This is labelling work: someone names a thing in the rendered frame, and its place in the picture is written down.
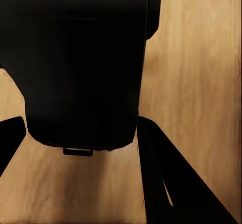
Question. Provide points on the digital camera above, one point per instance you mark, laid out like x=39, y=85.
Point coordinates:
x=79, y=66

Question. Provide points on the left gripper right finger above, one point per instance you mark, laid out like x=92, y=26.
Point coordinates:
x=173, y=191

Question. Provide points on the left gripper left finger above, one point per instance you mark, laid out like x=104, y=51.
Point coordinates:
x=12, y=133

